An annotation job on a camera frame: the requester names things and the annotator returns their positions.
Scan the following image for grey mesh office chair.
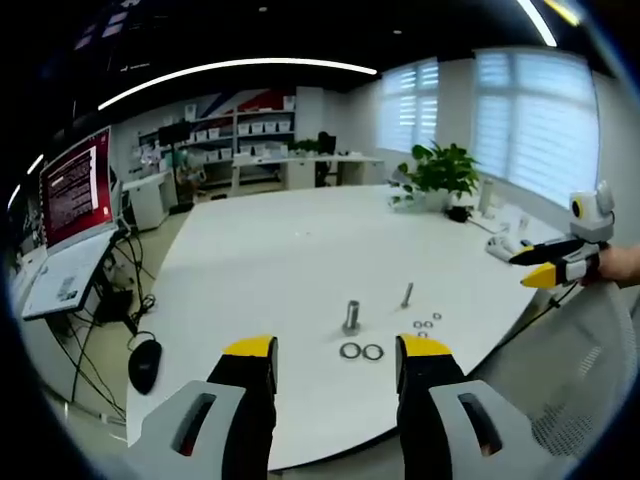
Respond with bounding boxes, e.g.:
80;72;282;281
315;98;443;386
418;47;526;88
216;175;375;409
468;283;637;464

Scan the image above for white laptop with red screen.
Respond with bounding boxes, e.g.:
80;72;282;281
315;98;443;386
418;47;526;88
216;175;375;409
20;126;127;322

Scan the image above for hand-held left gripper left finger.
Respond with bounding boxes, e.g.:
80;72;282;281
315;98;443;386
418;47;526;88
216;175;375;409
141;335;279;480

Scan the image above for white storage shelving with boxes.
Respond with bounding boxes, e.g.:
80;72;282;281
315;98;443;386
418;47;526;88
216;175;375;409
137;94;297;186

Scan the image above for short ceiling light strip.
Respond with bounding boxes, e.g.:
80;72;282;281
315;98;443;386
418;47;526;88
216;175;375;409
514;0;559;49

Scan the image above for black monitor on stand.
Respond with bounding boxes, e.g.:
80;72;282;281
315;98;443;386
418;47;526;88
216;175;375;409
157;121;196;216

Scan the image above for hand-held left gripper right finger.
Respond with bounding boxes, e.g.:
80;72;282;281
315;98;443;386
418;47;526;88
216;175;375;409
394;333;540;480

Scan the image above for black office chair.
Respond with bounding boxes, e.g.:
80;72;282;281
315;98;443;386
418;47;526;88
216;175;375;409
315;130;338;188

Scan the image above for long ceiling light strip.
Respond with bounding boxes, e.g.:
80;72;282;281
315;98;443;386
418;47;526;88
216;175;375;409
97;58;379;112

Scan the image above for black computer mouse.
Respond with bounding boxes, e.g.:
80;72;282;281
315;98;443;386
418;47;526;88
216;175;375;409
127;339;164;397

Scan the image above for window blinds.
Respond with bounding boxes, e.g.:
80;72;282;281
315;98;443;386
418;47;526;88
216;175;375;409
375;58;441;156
470;48;601;201

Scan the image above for white device on table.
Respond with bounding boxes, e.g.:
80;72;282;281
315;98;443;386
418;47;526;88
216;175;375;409
485;234;522;262

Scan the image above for white cylindrical bottle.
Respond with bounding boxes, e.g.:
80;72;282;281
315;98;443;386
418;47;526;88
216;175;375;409
477;179;497;217

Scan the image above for green potted plant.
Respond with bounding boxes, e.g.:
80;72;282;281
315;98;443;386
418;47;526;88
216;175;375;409
391;141;482;212

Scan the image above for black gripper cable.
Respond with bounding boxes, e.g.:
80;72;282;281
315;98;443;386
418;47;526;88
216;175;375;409
519;283;587;332

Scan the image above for white background desk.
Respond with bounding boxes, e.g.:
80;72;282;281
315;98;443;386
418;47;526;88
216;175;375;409
230;153;386;191

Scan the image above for thick metal threaded stud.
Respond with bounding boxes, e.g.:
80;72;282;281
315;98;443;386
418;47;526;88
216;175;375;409
341;299;363;336

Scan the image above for white low cabinet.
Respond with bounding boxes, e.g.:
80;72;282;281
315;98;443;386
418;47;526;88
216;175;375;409
121;171;179;233

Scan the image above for person's right hand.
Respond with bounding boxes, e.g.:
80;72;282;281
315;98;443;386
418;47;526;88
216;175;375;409
596;244;640;292

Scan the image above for bundle of black cables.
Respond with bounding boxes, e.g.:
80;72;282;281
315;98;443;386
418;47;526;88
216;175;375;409
64;227;159;419

